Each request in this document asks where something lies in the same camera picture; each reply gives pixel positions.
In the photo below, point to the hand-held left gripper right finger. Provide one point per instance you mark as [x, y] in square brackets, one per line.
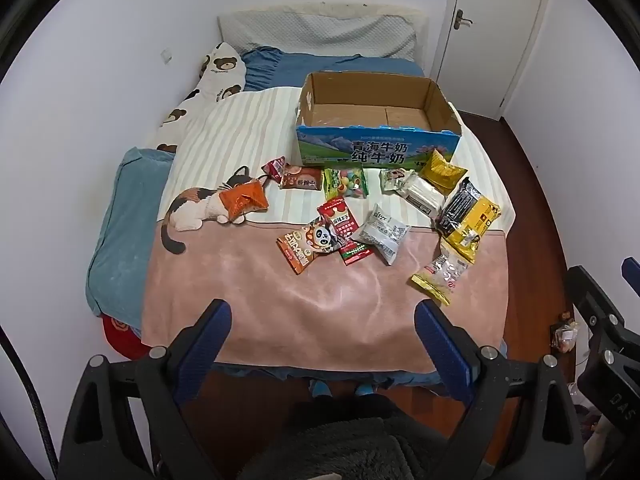
[442, 347]

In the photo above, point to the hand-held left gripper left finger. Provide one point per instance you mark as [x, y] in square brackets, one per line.
[202, 347]

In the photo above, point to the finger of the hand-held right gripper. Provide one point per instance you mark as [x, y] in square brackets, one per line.
[587, 295]
[632, 270]

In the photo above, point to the clear yellow-edged snack packet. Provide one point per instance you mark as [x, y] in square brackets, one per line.
[442, 275]

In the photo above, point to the grey white snack packet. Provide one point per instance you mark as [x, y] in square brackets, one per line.
[382, 232]

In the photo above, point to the black and yellow snack bag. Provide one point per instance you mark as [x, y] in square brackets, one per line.
[467, 215]

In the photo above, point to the white snack pack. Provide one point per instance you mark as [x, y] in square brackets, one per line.
[424, 196]

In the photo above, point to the puffy orange snack packet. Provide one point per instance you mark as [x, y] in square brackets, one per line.
[244, 197]

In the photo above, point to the panda print snack packet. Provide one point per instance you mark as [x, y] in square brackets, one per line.
[320, 236]

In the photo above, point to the gold snack packet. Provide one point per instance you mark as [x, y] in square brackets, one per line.
[440, 171]

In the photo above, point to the green candy packet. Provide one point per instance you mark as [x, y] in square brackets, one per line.
[345, 184]

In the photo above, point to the small dark red snack packet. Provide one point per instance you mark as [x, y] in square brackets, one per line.
[272, 166]

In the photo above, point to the brown snack packet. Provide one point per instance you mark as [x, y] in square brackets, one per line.
[300, 179]

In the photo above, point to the printed cardboard box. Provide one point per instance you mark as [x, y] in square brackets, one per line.
[377, 125]

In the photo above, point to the small bag of wrappers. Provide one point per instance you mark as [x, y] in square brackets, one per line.
[565, 335]

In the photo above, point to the red cloth item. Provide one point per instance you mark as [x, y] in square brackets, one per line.
[120, 337]

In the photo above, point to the blue slipper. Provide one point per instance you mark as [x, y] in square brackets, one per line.
[320, 388]
[363, 389]

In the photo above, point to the dark fleece clothing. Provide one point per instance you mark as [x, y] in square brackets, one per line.
[350, 445]

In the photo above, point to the calico cat plush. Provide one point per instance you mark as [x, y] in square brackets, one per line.
[192, 207]

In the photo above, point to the teal pillow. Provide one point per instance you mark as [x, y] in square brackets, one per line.
[125, 225]

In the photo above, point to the striped cream blanket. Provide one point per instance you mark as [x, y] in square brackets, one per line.
[235, 145]

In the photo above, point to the white door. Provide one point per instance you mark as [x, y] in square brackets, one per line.
[490, 35]

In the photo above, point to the bear print pillow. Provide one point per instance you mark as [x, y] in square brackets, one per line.
[220, 72]

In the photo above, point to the blue ruffled bedding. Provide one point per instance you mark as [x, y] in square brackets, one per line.
[280, 67]

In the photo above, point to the grey pillow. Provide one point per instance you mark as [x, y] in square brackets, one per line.
[320, 35]

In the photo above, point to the white wall outlet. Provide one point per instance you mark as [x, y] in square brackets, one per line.
[165, 56]

